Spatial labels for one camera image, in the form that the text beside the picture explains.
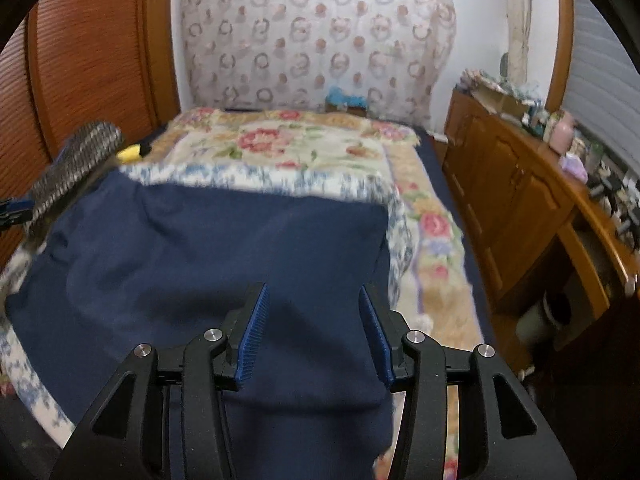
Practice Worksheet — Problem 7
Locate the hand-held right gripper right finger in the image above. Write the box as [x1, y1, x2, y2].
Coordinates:
[359, 285, 576, 480]

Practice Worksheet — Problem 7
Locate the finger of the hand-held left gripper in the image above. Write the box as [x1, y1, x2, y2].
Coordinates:
[0, 199, 35, 226]

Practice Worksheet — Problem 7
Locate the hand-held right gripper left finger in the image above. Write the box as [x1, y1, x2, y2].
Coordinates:
[52, 282, 271, 480]

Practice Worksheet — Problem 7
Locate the dark circle-patterned garment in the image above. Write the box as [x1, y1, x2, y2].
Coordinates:
[22, 120, 125, 241]

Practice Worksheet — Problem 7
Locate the navy printed T-shirt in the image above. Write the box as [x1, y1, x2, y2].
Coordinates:
[5, 167, 396, 480]

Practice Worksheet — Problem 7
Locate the yellow plush toy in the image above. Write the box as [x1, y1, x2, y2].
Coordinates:
[116, 144, 153, 165]

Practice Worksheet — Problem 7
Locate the blue and white floral blanket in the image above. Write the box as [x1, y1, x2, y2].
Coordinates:
[0, 160, 416, 451]

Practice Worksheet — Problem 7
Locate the bed with navy sheet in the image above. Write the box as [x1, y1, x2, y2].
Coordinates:
[415, 127, 498, 351]

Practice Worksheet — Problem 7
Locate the wooden louvred wardrobe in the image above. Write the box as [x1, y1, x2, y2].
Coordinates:
[0, 0, 181, 271]

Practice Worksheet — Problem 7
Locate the white rounded appliance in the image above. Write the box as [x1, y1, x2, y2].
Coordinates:
[515, 292, 571, 346]

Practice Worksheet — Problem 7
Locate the cream floral blanket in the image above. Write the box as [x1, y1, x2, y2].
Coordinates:
[150, 107, 488, 480]

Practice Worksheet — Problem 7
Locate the wooden cabinet desk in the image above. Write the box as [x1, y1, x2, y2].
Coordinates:
[442, 85, 640, 361]

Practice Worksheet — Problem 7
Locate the blue plastic bag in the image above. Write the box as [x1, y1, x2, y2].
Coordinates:
[325, 87, 368, 108]

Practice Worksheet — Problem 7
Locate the pink tissue pack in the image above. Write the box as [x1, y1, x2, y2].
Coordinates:
[559, 154, 590, 181]

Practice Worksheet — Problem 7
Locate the cluster of small bottles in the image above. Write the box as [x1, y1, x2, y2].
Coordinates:
[522, 97, 553, 136]

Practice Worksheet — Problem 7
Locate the pink bottle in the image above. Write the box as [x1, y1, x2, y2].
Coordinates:
[550, 110, 576, 153]

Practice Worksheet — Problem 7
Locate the sheer circle-patterned curtain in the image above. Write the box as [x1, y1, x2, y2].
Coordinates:
[177, 0, 458, 128]

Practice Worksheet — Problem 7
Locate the tied-back cream curtain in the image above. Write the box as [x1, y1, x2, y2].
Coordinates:
[502, 0, 533, 86]

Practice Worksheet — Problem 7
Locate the grey window blind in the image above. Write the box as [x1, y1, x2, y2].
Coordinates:
[565, 0, 640, 126]

